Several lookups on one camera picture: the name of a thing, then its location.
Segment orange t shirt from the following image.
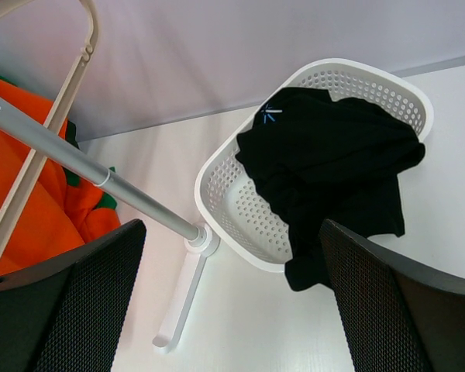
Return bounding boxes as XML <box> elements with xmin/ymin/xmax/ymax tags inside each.
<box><xmin>0</xmin><ymin>73</ymin><xmax>122</xmax><ymax>278</ymax></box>

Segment green t shirt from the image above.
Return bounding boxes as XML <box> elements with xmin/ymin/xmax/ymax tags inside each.
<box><xmin>0</xmin><ymin>76</ymin><xmax>117</xmax><ymax>212</ymax></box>

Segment white perforated basket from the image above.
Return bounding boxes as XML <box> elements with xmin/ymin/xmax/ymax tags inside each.
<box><xmin>195</xmin><ymin>58</ymin><xmax>434</xmax><ymax>273</ymax></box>

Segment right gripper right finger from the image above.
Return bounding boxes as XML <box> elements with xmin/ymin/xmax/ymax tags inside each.
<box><xmin>319</xmin><ymin>220</ymin><xmax>465</xmax><ymax>371</ymax></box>

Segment metal clothes rack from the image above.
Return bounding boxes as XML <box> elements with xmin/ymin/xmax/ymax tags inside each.
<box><xmin>0</xmin><ymin>88</ymin><xmax>221</xmax><ymax>355</ymax></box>

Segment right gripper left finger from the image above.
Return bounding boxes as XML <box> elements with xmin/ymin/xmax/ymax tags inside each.
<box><xmin>0</xmin><ymin>219</ymin><xmax>146</xmax><ymax>371</ymax></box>

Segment black t shirt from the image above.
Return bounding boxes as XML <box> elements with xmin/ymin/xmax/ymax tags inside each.
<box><xmin>236</xmin><ymin>88</ymin><xmax>425</xmax><ymax>291</ymax></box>

